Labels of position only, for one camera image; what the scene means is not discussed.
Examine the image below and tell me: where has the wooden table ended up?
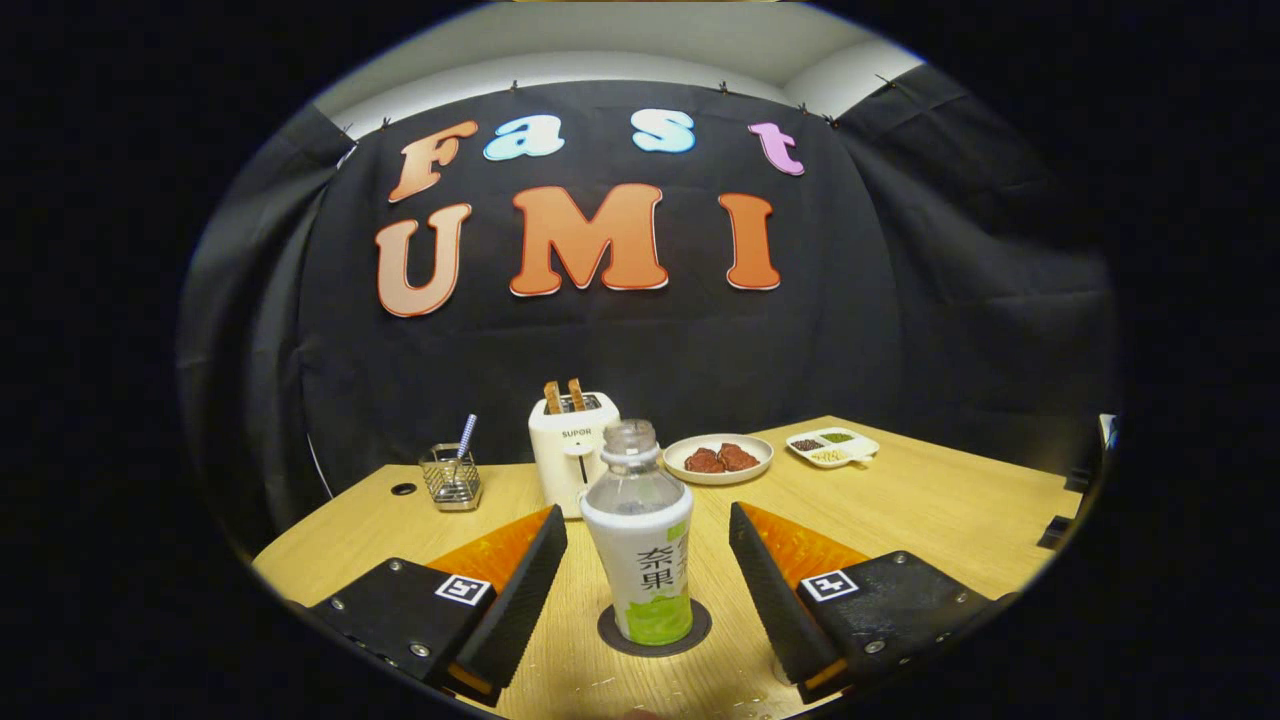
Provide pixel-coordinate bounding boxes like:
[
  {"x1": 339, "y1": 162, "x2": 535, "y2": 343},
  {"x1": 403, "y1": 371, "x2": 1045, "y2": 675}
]
[{"x1": 250, "y1": 415, "x2": 1086, "y2": 720}]

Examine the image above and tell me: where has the dark round coaster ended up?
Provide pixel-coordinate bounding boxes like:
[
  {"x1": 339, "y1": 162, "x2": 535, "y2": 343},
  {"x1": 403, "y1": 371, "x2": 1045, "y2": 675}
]
[{"x1": 597, "y1": 598, "x2": 713, "y2": 658}]

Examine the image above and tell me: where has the divided white dish with beans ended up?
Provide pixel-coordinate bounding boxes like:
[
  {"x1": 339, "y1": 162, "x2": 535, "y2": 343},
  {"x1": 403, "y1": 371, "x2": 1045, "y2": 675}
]
[{"x1": 785, "y1": 427, "x2": 881, "y2": 470}]

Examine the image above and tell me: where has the round white plate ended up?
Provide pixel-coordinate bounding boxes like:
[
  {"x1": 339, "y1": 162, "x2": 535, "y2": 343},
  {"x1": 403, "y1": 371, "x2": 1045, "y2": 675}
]
[{"x1": 663, "y1": 433, "x2": 775, "y2": 487}]

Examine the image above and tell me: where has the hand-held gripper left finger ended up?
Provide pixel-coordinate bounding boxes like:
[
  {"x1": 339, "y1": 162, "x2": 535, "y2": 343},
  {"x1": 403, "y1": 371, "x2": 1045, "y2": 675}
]
[{"x1": 285, "y1": 503, "x2": 569, "y2": 708}]

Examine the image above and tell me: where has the clear juice bottle white label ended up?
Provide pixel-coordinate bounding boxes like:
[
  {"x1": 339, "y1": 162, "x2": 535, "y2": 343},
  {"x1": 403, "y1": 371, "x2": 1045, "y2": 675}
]
[{"x1": 580, "y1": 419, "x2": 695, "y2": 647}]

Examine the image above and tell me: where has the white toaster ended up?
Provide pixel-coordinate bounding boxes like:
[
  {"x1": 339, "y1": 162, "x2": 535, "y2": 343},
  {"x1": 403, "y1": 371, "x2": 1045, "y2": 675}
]
[{"x1": 528, "y1": 391, "x2": 622, "y2": 520}]

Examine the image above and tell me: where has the wire mesh holder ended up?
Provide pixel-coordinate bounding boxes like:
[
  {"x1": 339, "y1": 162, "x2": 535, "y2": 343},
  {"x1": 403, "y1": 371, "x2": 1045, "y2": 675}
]
[{"x1": 419, "y1": 443, "x2": 484, "y2": 513}]

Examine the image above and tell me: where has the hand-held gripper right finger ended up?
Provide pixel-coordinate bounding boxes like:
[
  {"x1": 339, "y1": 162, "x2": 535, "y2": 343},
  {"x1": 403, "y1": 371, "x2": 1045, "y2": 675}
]
[{"x1": 728, "y1": 501, "x2": 1021, "y2": 706}]

